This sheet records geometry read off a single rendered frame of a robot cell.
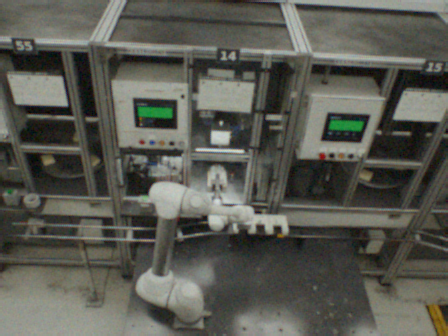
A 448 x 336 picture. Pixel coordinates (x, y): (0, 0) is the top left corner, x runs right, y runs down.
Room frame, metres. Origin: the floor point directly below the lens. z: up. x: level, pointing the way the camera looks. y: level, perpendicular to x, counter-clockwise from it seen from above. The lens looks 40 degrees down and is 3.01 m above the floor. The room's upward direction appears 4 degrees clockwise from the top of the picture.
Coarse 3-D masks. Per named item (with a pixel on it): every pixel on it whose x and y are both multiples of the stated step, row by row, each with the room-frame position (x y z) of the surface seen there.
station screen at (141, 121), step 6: (138, 108) 2.02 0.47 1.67; (138, 114) 2.02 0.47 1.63; (138, 120) 2.01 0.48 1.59; (144, 120) 2.02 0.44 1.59; (150, 120) 2.02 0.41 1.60; (156, 120) 2.02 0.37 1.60; (162, 120) 2.02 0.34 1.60; (168, 120) 2.02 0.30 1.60; (144, 126) 2.02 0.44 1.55; (150, 126) 2.02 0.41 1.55; (156, 126) 2.02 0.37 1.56; (162, 126) 2.02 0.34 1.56; (168, 126) 2.02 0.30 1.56
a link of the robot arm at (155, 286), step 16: (160, 192) 1.57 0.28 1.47; (176, 192) 1.56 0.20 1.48; (160, 208) 1.53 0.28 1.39; (176, 208) 1.52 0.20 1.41; (160, 224) 1.51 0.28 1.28; (160, 240) 1.48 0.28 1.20; (160, 256) 1.44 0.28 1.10; (160, 272) 1.41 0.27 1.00; (144, 288) 1.36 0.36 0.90; (160, 288) 1.35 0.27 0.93; (160, 304) 1.31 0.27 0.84
